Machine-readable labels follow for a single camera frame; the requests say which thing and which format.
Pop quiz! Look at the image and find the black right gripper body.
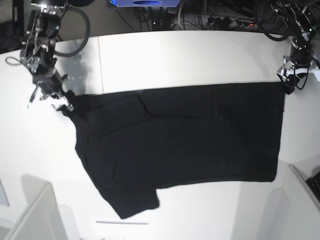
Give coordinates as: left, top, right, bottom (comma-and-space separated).
32, 71, 67, 100

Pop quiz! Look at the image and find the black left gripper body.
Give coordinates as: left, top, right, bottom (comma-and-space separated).
289, 41, 312, 69

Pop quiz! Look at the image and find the black T-shirt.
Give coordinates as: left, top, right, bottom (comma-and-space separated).
65, 82, 285, 219

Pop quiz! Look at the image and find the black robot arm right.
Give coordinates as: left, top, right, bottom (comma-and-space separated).
20, 0, 91, 112

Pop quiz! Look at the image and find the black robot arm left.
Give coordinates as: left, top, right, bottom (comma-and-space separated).
253, 0, 320, 95

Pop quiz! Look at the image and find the white power strip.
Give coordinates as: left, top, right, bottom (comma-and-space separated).
206, 16, 255, 30

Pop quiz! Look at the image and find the black keyboard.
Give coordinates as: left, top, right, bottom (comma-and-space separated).
306, 172, 320, 200

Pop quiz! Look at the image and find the blue box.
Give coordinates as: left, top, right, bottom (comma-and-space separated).
110, 0, 180, 8

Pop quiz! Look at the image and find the white partition panel left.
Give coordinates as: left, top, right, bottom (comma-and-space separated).
0, 174, 81, 240

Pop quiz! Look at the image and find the white partition panel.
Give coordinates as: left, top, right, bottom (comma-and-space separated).
0, 174, 81, 240
260, 165, 320, 240

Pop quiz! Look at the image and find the white table slot plate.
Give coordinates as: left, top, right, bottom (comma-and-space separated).
95, 220, 149, 225

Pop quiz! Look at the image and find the white partition panel right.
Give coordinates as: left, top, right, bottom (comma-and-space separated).
260, 165, 320, 240

